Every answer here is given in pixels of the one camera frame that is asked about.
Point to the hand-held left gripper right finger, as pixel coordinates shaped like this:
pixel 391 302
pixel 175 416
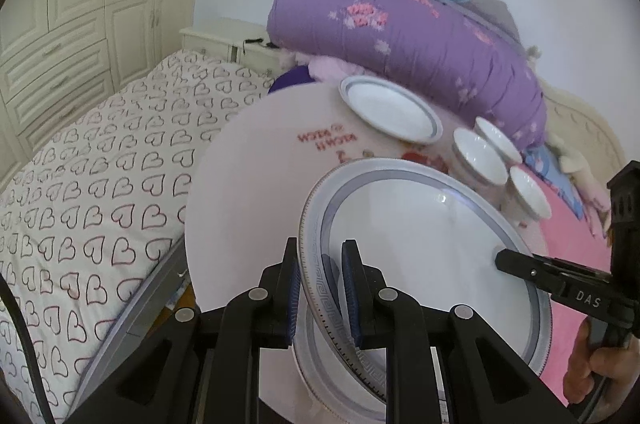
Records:
pixel 353 299

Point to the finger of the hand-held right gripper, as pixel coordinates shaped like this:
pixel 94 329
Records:
pixel 530 271

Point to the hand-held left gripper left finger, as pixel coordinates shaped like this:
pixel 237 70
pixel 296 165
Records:
pixel 291 304

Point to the large grey-rimmed white plate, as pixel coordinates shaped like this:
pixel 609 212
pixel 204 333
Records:
pixel 425 254

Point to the small grey-rimmed white plate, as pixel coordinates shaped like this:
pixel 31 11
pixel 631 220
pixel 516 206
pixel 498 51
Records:
pixel 390 108

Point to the person's right hand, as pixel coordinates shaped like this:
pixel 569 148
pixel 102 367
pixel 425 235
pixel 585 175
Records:
pixel 580 369

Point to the pink fleece blanket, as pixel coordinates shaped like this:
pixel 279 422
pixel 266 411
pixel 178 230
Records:
pixel 570 254

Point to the white plush toy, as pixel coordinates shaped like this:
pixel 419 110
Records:
pixel 582 168

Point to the blue printed pillow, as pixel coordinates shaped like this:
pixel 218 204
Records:
pixel 550 174

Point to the cream bed headboard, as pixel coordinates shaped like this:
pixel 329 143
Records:
pixel 585 123

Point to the dark purple cloth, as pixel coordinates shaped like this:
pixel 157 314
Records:
pixel 290 78

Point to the light pink folded blanket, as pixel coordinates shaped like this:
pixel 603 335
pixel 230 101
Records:
pixel 335 71

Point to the purple floral quilt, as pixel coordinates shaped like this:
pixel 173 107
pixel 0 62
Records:
pixel 415 43

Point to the cream white nightstand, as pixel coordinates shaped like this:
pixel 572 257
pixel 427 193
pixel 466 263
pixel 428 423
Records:
pixel 215 36

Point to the cream white wardrobe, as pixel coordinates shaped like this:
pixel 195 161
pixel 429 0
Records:
pixel 90 13

